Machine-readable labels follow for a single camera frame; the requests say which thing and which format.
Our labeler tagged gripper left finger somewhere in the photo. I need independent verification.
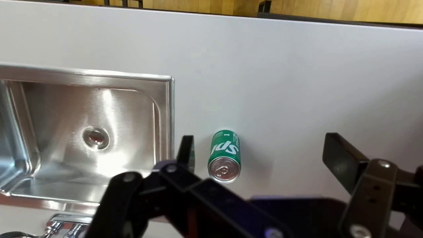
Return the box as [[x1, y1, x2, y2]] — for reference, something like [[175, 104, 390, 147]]
[[85, 135, 291, 238]]

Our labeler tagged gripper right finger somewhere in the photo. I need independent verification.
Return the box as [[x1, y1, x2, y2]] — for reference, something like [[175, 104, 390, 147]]
[[322, 133, 423, 238]]

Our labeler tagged green soda can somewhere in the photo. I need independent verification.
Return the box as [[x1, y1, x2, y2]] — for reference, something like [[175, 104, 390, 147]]
[[208, 130, 241, 184]]

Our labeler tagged stainless steel sink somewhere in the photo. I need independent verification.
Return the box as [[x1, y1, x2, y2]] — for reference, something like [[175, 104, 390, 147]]
[[0, 62, 175, 215]]

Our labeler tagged chrome tap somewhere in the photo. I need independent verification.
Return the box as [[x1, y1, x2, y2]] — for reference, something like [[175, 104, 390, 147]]
[[0, 214, 95, 238]]

